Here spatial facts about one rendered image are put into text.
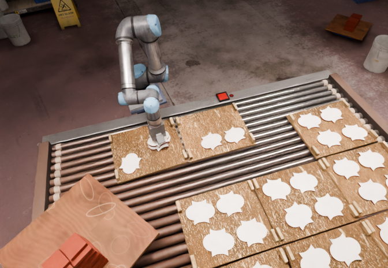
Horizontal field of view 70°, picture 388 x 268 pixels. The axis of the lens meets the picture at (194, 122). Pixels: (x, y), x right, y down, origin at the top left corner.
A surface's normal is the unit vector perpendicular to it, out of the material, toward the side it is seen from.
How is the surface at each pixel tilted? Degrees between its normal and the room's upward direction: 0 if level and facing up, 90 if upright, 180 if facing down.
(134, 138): 0
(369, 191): 0
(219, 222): 0
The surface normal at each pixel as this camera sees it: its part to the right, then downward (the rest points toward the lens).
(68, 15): 0.32, 0.55
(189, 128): -0.04, -0.65
